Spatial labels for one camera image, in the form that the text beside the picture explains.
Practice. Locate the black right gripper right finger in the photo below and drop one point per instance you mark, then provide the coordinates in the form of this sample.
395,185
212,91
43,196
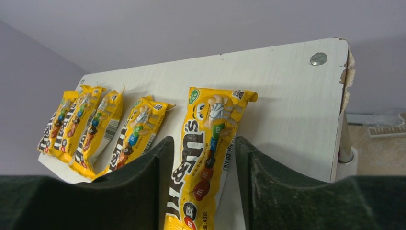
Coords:
275,197

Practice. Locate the white two-tier shelf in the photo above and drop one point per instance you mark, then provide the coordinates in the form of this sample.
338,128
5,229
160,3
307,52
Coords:
298,113

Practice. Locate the yellow M&M bag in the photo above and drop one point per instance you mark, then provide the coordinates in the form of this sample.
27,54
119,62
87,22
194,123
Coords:
75,121
98,134
138,132
207,140
55,124

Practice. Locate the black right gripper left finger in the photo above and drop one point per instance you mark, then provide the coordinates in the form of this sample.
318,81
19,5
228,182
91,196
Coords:
131,198

